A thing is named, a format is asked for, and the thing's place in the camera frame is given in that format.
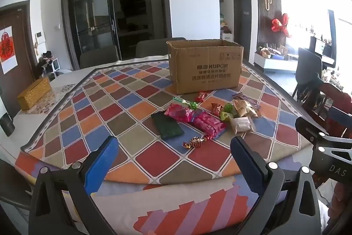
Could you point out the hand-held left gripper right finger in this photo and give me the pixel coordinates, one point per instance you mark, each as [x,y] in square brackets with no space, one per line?
[247,166]

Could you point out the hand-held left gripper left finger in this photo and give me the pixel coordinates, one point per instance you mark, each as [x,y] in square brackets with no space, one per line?
[101,166]

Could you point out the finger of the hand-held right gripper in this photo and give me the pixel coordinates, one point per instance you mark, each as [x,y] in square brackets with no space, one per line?
[310,126]

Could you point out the yellow green candy packet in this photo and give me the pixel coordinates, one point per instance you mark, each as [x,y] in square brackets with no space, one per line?
[224,115]

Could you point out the pink snack packet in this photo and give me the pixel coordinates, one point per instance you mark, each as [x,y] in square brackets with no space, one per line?
[209,125]
[180,112]

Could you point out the brown cardboard box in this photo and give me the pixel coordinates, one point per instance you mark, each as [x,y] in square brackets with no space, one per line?
[203,72]

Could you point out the person's right forearm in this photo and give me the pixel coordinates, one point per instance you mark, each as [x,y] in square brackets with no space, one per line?
[342,204]

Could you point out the wooden chair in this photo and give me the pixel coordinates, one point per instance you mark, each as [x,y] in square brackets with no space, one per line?
[337,102]

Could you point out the beige snack packet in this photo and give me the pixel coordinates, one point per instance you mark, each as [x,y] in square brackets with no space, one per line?
[242,125]

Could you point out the colourful checkered table mat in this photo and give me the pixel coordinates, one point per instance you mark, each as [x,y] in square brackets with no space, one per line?
[123,125]

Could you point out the gold brown snack packet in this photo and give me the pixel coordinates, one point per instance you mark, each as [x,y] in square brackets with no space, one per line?
[242,111]

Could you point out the red gold foil candy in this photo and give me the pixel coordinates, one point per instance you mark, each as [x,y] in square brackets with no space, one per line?
[196,141]

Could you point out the dark chair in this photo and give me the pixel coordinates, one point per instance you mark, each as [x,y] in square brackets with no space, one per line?
[309,67]

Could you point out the brown striped snack packet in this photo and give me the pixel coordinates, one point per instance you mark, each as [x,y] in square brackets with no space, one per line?
[254,105]

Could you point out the green wrapped candy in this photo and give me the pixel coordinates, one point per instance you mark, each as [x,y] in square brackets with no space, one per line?
[228,107]

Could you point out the small orange red packet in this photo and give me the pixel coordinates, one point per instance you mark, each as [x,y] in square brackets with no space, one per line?
[216,109]

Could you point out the white low cabinet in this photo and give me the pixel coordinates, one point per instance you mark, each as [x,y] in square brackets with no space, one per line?
[275,63]

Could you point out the pastel printed tablecloth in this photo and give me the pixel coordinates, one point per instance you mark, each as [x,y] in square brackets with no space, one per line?
[165,207]

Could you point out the dark green snack packet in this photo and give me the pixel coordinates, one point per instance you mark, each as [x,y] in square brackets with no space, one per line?
[166,127]

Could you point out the computer monitor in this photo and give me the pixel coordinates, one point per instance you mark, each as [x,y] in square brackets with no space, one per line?
[321,47]

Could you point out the green lollipop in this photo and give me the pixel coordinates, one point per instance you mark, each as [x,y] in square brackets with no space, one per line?
[192,104]

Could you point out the small red candy packet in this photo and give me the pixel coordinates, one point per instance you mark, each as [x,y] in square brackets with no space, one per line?
[201,96]

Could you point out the yellow woven box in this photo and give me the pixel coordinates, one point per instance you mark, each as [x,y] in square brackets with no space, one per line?
[34,93]

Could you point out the small black device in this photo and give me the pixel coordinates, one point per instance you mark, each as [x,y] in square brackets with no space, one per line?
[7,125]

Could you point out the red bow decoration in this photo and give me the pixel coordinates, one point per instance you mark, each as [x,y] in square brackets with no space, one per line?
[280,24]

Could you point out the grey dining chair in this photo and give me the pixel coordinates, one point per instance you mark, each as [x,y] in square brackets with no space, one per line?
[99,57]
[154,47]

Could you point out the dark interior door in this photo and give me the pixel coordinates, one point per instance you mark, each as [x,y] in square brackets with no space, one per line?
[242,17]

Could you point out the brown wooden door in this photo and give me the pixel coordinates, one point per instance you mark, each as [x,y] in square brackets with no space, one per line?
[25,39]

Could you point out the red white door poster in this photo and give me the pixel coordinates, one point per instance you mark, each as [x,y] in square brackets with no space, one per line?
[8,50]

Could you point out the glass sliding doors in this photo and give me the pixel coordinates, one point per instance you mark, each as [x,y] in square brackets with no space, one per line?
[93,12]

